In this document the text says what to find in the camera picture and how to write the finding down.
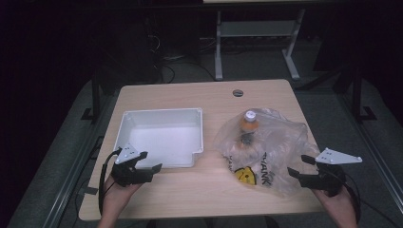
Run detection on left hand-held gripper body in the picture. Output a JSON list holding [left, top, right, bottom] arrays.
[[110, 143, 153, 188]]

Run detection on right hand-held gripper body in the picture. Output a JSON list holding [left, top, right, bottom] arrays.
[[298, 147, 363, 198]]

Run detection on clear plastic bag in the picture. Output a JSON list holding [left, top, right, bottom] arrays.
[[212, 107, 321, 198]]

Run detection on orange bottle with white cap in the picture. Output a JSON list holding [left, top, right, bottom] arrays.
[[239, 109, 259, 150]]

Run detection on person's left hand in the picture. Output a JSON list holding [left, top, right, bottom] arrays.
[[103, 174, 144, 208]]

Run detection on person's right hand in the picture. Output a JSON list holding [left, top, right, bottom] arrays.
[[312, 186, 354, 217]]

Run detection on white plastic tray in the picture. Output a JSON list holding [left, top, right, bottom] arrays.
[[113, 107, 204, 169]]

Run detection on dark tape strip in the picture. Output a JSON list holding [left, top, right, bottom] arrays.
[[78, 185, 99, 196]]

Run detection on black metal stand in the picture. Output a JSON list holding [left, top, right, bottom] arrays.
[[80, 79, 103, 123], [351, 65, 378, 123]]

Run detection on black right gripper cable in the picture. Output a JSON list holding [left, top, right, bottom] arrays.
[[341, 172, 363, 224]]

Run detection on black floor cables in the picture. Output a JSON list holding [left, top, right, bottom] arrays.
[[148, 31, 217, 84]]

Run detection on white metal desk frame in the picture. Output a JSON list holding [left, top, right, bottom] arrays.
[[202, 0, 307, 82]]

